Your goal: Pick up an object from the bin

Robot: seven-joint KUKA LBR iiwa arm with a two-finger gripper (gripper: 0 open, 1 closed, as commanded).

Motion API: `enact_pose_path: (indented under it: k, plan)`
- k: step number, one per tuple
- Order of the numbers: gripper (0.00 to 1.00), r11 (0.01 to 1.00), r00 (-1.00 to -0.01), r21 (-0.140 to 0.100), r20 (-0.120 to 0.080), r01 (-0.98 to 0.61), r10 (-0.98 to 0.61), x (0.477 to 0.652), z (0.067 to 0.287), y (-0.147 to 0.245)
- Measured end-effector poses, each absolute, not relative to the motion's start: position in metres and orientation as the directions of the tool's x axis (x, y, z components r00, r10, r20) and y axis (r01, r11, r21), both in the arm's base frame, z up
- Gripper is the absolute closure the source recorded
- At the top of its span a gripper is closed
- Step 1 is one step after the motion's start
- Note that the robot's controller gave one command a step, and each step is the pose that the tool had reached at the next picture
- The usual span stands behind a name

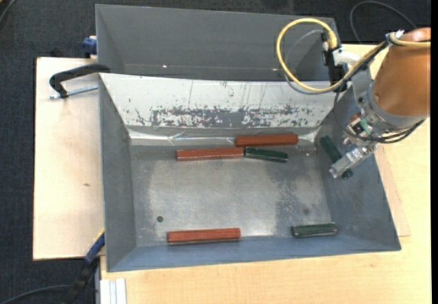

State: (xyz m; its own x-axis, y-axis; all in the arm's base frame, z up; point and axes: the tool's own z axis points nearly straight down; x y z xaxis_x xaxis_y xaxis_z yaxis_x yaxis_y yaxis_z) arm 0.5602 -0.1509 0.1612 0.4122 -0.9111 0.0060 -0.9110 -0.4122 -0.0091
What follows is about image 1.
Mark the grey metal bin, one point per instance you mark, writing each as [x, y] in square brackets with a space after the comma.
[219, 193]

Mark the dark green block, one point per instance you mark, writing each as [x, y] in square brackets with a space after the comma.
[266, 154]
[314, 229]
[329, 148]

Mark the red-brown flat block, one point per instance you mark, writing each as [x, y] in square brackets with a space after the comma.
[203, 236]
[266, 140]
[208, 154]

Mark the pale wood flat board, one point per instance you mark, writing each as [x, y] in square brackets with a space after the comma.
[65, 165]

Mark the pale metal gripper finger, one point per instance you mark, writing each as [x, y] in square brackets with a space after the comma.
[352, 165]
[346, 160]

